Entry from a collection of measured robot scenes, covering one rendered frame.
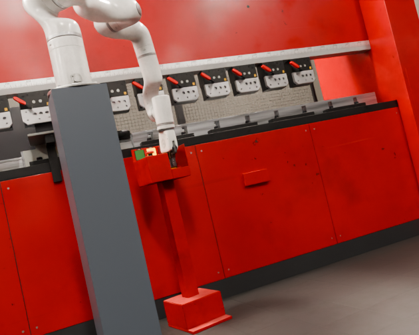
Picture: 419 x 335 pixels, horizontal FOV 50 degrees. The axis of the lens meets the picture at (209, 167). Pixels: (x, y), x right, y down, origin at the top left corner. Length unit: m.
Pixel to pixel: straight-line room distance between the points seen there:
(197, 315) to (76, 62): 1.16
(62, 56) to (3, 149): 1.43
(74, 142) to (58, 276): 0.93
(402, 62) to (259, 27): 0.94
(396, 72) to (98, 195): 2.23
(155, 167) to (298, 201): 0.98
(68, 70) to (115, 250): 0.62
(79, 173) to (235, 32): 1.63
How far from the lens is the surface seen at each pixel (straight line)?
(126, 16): 1.96
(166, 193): 2.05
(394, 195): 3.03
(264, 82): 2.82
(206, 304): 2.06
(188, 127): 2.54
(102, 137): 1.51
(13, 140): 2.96
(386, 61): 3.22
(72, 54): 1.61
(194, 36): 2.71
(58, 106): 1.52
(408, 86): 3.13
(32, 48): 2.54
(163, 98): 2.09
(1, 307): 2.29
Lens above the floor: 0.57
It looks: 3 degrees up
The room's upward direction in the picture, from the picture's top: 13 degrees counter-clockwise
